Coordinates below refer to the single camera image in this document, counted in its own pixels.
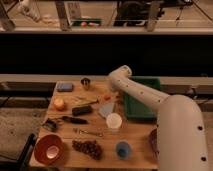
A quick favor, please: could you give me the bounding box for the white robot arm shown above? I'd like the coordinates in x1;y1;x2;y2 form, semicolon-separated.
107;65;209;171

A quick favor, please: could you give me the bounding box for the small metal cup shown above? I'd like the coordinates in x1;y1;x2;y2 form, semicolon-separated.
81;77;91;91

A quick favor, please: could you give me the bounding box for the white plastic cup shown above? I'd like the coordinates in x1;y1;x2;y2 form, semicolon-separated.
106;113;122;132

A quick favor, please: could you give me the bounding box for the blue plastic cup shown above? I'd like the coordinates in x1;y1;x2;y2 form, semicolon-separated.
115;141;132;160

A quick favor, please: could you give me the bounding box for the green plastic tray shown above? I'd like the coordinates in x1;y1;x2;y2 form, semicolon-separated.
123;76;161;121

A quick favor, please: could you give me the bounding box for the black rectangular case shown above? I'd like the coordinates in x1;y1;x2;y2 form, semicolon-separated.
72;105;92;116

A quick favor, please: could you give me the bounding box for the blue sponge block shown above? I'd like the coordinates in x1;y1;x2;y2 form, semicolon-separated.
56;83;73;92

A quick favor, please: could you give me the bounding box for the orange round fruit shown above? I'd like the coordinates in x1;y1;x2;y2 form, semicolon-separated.
53;98;65;111

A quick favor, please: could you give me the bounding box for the bunch of dark grapes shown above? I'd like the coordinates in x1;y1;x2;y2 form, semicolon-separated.
72;140;103;160

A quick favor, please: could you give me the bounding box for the black binder clip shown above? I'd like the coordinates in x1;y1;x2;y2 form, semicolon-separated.
42;119;57;132

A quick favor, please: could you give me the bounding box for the purple bowl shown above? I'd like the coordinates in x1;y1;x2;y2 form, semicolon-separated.
148;129;158;155

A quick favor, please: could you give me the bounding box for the orange red bowl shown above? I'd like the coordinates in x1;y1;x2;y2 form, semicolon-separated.
34;134;63;165

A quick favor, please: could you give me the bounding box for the black chair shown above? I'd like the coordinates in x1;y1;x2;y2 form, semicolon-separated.
0;134;36;171

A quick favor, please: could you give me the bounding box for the wooden handled utensil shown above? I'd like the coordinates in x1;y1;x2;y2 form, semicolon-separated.
75;97;99;105

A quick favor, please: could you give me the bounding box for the black handled tool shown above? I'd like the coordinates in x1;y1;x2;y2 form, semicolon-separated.
61;116;88;124

